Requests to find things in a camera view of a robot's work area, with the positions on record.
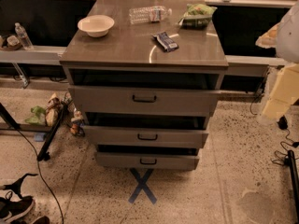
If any black curved stand piece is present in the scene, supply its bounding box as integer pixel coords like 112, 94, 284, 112
0, 173, 36, 199

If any green bag on floor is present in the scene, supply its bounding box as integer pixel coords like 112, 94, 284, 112
25, 105, 46, 125

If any green chip bag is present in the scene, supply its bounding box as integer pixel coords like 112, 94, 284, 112
178, 4, 217, 28

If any brown bowl with items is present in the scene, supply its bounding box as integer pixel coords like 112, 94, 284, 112
0, 35, 21, 51

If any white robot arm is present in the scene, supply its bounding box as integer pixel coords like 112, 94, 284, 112
255, 1, 299, 124

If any middle grey drawer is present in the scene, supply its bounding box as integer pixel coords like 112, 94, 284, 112
84, 126, 208, 149

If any black floor cable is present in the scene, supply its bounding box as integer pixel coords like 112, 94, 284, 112
12, 126, 65, 224

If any brown snack bag floor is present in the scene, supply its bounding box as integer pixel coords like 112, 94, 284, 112
46, 93, 61, 126

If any grey drawer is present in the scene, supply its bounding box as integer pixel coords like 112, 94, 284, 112
95, 152, 199, 170
69, 85, 220, 116
84, 126, 208, 149

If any small toy figure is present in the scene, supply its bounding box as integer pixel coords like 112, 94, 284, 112
70, 109, 85, 136

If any top grey drawer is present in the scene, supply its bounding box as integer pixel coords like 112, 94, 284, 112
69, 85, 220, 116

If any black stand right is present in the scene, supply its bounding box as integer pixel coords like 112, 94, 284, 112
285, 150, 299, 224

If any black shoe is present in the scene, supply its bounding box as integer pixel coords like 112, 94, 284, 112
0, 191, 35, 224

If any small water bottle on ledge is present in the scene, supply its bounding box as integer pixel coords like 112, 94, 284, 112
15, 22, 34, 50

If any black power adapter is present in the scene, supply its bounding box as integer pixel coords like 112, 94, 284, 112
278, 116, 288, 130

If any blue rxbar blueberry wrapper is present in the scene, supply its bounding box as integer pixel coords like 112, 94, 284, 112
153, 32, 178, 52

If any grey drawer cabinet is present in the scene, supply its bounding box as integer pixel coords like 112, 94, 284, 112
61, 0, 228, 157

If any blue tape cross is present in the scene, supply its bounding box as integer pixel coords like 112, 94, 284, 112
128, 168, 157, 204

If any clear plastic water bottle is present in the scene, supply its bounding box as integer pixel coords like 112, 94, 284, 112
129, 6, 172, 24

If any white paper bowl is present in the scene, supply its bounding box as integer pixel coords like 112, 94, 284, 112
78, 15, 114, 37

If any bottom grey drawer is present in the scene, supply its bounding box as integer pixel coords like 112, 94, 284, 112
95, 152, 199, 170

